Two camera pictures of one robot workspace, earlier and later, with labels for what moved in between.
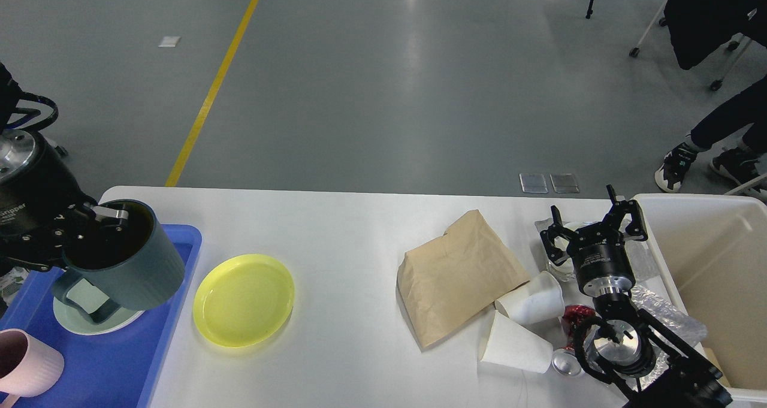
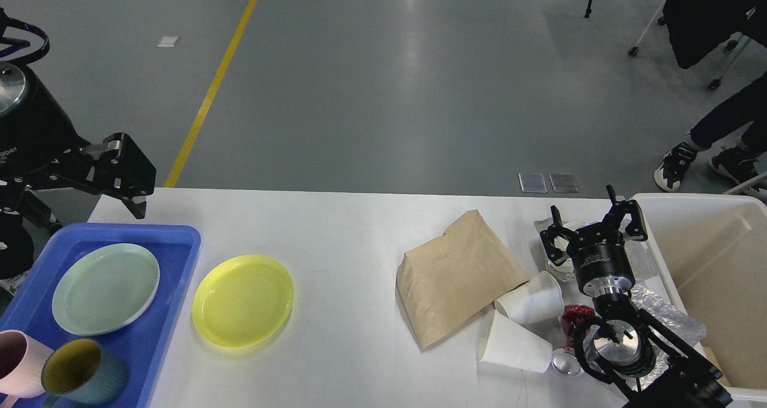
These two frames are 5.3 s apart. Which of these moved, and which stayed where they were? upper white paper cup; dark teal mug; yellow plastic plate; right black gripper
Moved: dark teal mug
Stayed: right black gripper; upper white paper cup; yellow plastic plate
